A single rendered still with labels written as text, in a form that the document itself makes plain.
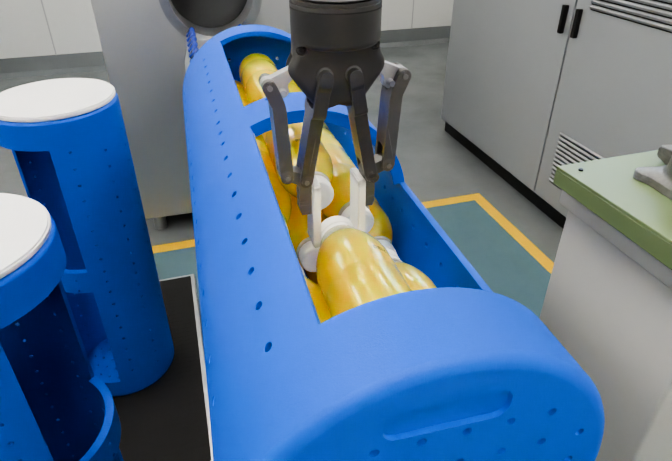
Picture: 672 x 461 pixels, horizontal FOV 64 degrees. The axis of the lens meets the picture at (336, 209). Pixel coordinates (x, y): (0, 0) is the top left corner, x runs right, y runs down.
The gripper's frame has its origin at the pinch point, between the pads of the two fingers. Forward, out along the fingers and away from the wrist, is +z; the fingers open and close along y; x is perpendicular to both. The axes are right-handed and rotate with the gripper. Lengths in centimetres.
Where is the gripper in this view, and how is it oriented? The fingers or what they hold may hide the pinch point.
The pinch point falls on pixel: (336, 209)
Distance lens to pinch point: 53.3
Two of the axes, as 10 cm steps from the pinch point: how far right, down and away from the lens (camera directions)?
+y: -9.6, 1.4, -2.2
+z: 0.0, 8.5, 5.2
